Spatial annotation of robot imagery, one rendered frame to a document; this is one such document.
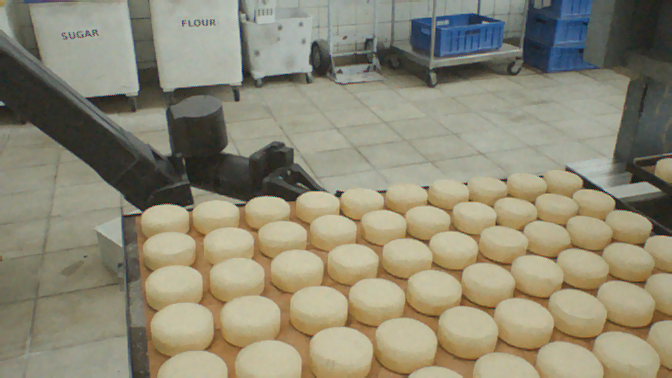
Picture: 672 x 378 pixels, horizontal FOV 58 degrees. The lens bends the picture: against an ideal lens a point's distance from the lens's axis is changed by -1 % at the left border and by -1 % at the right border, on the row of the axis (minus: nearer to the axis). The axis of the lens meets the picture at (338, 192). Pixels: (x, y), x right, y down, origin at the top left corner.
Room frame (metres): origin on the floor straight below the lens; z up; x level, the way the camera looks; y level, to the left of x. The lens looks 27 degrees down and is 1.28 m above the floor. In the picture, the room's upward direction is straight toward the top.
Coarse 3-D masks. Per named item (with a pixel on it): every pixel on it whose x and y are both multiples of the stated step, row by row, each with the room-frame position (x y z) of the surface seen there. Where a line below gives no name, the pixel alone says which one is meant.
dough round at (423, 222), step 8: (416, 208) 0.62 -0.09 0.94; (424, 208) 0.62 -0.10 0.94; (432, 208) 0.62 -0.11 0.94; (408, 216) 0.60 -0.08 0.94; (416, 216) 0.60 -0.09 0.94; (424, 216) 0.60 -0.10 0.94; (432, 216) 0.60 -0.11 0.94; (440, 216) 0.60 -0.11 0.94; (448, 216) 0.61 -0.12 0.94; (408, 224) 0.59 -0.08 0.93; (416, 224) 0.58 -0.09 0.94; (424, 224) 0.58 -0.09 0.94; (432, 224) 0.58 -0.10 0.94; (440, 224) 0.58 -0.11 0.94; (448, 224) 0.59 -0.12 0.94; (408, 232) 0.59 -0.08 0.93; (416, 232) 0.58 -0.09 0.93; (424, 232) 0.58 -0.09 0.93; (432, 232) 0.58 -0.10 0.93; (440, 232) 0.58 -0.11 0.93
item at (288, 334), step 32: (192, 224) 0.59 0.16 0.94; (256, 256) 0.53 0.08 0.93; (320, 256) 0.54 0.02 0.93; (480, 256) 0.55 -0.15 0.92; (576, 288) 0.50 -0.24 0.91; (288, 320) 0.43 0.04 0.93; (352, 320) 0.43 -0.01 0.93; (416, 320) 0.44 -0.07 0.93; (608, 320) 0.45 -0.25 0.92; (224, 352) 0.38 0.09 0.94; (448, 352) 0.40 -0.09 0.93; (512, 352) 0.40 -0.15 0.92
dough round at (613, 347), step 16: (608, 336) 0.40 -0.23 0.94; (624, 336) 0.40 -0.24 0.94; (592, 352) 0.39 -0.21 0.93; (608, 352) 0.38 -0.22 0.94; (624, 352) 0.38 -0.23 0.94; (640, 352) 0.38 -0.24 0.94; (656, 352) 0.39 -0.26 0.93; (608, 368) 0.37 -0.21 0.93; (624, 368) 0.36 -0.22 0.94; (640, 368) 0.36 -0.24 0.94; (656, 368) 0.37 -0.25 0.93
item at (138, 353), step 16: (384, 192) 0.70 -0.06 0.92; (192, 208) 0.62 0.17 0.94; (624, 208) 0.68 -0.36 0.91; (128, 224) 0.58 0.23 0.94; (656, 224) 0.63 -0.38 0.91; (128, 240) 0.55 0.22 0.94; (128, 256) 0.52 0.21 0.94; (128, 272) 0.49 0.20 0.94; (128, 288) 0.46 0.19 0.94; (128, 304) 0.44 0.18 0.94; (128, 320) 0.40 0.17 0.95; (144, 320) 0.42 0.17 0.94; (128, 336) 0.38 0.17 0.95; (144, 336) 0.40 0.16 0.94; (128, 352) 0.36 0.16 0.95; (144, 352) 0.38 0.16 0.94; (144, 368) 0.36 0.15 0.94
